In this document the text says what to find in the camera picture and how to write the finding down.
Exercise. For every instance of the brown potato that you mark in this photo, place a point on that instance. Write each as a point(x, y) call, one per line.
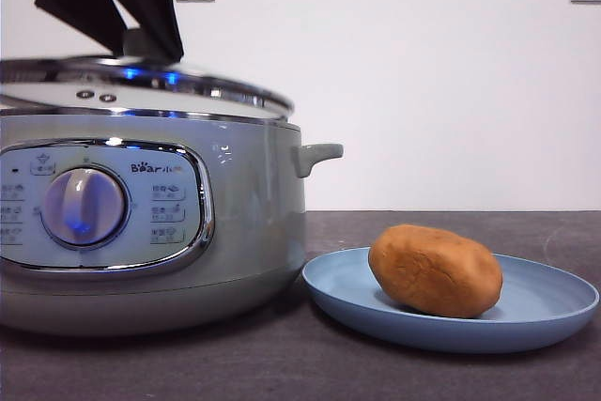
point(434, 272)

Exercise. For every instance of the glass lid with grey knob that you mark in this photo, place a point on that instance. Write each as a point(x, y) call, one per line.
point(188, 81)

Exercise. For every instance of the pale green electric steamer pot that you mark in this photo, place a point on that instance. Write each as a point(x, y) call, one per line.
point(249, 213)

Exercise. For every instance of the blue round plate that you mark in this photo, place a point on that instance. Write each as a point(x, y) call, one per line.
point(338, 297)

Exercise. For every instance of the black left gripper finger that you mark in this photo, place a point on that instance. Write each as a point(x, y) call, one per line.
point(77, 6)
point(152, 6)

